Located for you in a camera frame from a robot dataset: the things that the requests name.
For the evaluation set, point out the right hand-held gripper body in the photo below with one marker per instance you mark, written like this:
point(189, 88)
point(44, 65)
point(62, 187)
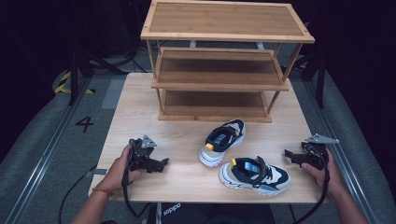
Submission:
point(316, 154)

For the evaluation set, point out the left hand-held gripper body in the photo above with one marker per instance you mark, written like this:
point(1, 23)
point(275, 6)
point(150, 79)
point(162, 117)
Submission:
point(140, 153)

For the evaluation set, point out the person's right hand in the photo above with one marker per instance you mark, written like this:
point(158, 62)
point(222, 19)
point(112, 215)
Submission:
point(331, 179)

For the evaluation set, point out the person's left hand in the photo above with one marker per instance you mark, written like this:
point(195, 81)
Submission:
point(118, 174)

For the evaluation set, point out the navy beige child's sneaker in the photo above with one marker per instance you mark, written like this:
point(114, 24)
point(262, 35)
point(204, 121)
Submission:
point(225, 140)
point(255, 175)

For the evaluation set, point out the white table leg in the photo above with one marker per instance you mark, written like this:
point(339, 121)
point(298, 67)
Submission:
point(158, 213)

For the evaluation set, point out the person's black clothing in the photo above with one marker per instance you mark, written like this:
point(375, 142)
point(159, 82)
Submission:
point(211, 214)

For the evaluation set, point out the black metal stand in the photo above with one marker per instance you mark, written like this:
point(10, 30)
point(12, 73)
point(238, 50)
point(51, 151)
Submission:
point(73, 77)
point(320, 81)

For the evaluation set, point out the yellow black hazard tape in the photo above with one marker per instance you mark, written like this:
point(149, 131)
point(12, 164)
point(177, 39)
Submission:
point(63, 85)

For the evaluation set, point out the wooden three-tier shoe rack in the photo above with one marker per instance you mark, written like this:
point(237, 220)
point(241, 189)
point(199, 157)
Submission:
point(224, 21)

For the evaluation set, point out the metal floor rail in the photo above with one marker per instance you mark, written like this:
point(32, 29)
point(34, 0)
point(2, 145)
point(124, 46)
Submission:
point(46, 155)
point(342, 149)

